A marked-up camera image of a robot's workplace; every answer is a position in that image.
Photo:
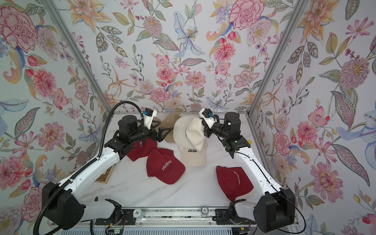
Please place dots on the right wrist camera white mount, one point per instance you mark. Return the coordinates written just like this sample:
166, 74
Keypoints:
208, 117

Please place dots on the cream Colorado baseball cap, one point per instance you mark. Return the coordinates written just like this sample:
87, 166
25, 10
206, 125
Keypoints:
188, 132

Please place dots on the tan Colorado baseball cap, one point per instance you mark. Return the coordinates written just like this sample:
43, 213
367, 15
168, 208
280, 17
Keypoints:
169, 122

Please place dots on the maroon cap far left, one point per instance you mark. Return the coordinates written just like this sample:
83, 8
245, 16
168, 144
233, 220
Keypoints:
142, 149

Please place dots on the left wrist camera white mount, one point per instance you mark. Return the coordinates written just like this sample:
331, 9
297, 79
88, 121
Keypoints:
148, 116

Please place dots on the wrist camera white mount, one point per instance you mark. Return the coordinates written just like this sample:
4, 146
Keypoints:
208, 117
148, 116

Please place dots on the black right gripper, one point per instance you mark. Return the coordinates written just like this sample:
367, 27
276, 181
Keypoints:
208, 130

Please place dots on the aluminium corner frame post left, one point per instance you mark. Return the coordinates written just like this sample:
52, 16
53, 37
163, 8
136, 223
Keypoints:
56, 17

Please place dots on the maroon cap right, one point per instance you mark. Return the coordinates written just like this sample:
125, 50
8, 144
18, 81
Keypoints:
233, 181

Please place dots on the maroon Colorado cap centre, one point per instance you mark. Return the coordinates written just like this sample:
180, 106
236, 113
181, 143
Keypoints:
162, 164

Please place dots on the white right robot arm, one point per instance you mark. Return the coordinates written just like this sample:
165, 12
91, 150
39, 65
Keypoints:
271, 207

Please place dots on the aluminium corner frame post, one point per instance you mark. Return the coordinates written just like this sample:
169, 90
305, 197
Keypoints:
56, 17
297, 12

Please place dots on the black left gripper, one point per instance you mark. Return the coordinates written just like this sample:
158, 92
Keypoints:
155, 133

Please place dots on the wooden chessboard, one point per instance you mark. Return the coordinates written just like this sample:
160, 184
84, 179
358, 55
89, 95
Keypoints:
104, 178

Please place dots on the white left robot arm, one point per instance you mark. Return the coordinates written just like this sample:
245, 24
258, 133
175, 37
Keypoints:
62, 202

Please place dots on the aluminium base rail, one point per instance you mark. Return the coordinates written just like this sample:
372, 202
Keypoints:
173, 218

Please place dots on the aluminium corner frame post right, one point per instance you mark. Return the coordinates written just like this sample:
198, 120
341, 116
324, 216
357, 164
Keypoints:
297, 12

